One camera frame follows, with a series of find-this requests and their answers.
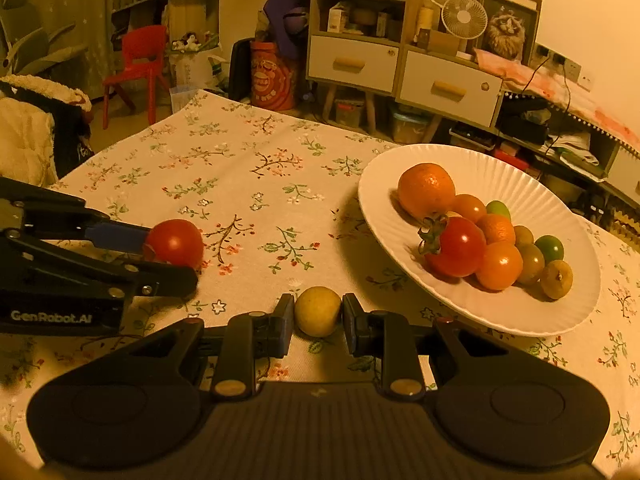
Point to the dark green cherry tomato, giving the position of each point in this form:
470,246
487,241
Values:
550,247

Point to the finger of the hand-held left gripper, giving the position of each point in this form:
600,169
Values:
165,280
117,236

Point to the white wall socket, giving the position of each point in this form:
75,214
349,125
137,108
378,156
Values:
573,71

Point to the framed cat picture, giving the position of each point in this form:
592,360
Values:
507,30

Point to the red plastic chair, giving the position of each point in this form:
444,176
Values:
145,45

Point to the wooden bookshelf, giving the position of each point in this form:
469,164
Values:
192,15

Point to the brownish longan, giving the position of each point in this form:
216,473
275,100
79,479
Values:
524,235

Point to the bright green cherry tomato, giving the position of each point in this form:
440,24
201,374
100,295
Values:
499,207

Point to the small fruits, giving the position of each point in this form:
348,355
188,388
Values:
497,229

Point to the white low shelf drawer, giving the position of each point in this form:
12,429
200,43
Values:
627,172

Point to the white bag green print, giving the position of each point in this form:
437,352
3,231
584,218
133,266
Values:
192,70

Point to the pale longan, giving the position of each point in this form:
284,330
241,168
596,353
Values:
556,280
317,310

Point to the white papers pile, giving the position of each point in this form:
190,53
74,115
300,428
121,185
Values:
575,147

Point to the brown cardboard box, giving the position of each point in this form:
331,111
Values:
440,42

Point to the olive green tomato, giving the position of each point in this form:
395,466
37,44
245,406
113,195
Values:
531,262

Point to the clear plastic storage box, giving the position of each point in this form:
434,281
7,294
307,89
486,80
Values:
350,114
410,127

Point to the purple rolled mat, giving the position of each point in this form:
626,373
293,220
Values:
285,5

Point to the black and white fleece jacket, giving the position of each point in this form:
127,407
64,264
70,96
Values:
20,130

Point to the clear plastic bin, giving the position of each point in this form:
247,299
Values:
181,100

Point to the orange printed bag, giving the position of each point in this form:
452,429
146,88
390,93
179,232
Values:
270,80

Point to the red tomato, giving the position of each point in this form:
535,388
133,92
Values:
175,242
457,250

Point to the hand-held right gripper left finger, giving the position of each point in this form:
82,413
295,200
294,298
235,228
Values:
284,325

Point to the white ribbed plate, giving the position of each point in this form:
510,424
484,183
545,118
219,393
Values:
390,185

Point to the grey office chair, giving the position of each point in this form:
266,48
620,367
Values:
40,55

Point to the small white box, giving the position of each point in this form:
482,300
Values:
338,19

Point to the low wooden shelf unit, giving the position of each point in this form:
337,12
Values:
607,155

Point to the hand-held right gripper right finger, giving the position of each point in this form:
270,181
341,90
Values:
351,325

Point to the black device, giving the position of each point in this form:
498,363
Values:
522,127

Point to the pink cloth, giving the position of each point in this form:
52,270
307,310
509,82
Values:
590,105

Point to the orange mandarin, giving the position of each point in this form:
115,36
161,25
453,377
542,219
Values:
425,192

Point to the black upright bag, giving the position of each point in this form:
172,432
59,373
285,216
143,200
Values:
240,70

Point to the orange cherry tomato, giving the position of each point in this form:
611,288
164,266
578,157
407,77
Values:
498,266
467,207

